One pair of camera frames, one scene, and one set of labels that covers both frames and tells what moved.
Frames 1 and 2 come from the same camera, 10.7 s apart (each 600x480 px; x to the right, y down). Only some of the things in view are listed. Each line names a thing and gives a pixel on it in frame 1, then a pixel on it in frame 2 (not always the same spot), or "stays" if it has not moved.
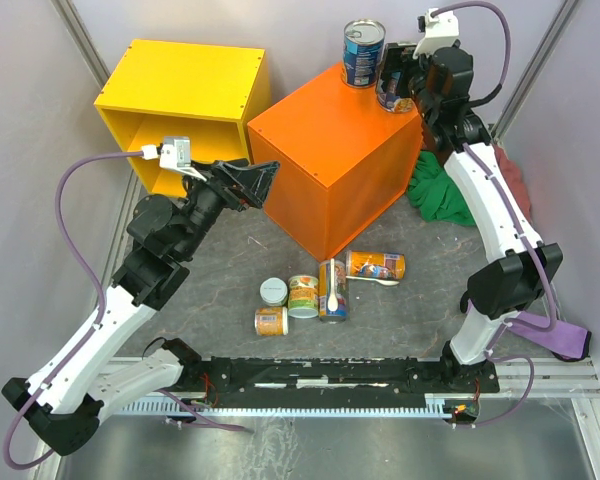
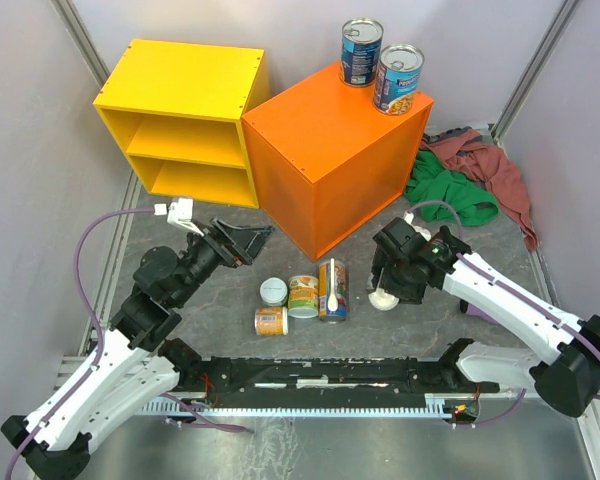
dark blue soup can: x=363 y=51 stays
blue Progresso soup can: x=388 y=88 stays
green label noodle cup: x=303 y=291 stays
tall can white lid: x=375 y=265 -> x=381 y=300
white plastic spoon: x=332 y=300 stays
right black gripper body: x=414 y=74 -> x=395 y=279
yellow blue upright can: x=340 y=290 stays
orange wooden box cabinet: x=343 y=161 stays
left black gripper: x=239 y=182 -> x=251 y=240
